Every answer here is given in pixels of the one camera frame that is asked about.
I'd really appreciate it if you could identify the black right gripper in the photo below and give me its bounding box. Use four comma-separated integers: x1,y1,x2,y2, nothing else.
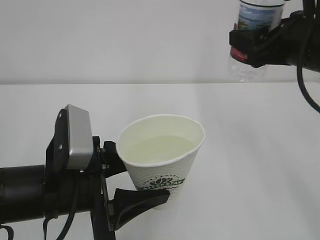
229,11,320,72

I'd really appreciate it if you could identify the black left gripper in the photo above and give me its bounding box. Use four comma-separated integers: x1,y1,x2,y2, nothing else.
84,136,170,240

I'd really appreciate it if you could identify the clear plastic water bottle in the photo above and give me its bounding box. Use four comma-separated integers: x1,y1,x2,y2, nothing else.
228,0,285,83

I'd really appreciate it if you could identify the white paper cup green logo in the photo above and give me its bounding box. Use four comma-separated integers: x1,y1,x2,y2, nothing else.
115,114,206,211

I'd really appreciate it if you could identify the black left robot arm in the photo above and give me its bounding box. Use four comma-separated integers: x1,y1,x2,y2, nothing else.
0,136,170,240

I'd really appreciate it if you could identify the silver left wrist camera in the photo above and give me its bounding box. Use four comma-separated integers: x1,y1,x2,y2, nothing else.
44,104,93,173

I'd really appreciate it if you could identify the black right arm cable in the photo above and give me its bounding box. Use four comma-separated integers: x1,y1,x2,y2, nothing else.
296,0,320,113

